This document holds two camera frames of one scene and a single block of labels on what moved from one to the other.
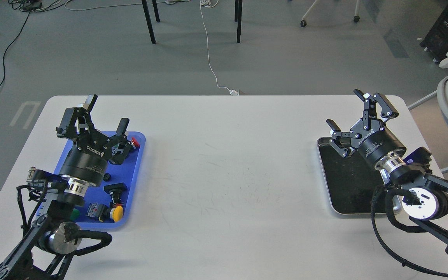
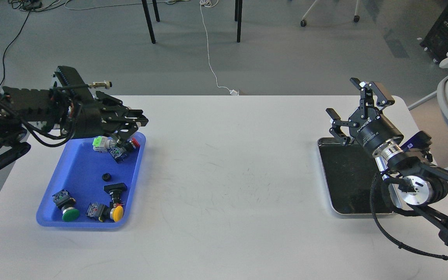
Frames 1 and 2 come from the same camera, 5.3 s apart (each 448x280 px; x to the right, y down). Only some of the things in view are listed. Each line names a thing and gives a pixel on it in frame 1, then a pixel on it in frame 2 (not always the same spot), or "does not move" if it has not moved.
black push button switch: (115, 189) does not move
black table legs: (150, 28) does not move
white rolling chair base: (303, 23) does not move
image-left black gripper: (86, 161) to (103, 115)
